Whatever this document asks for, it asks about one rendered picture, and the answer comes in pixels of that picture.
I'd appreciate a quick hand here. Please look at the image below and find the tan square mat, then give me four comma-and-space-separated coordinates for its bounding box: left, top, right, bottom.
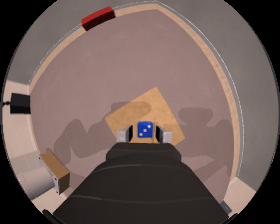
105, 87, 185, 146

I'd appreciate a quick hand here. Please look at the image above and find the blue die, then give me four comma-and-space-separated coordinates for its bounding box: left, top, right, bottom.
137, 121, 153, 138

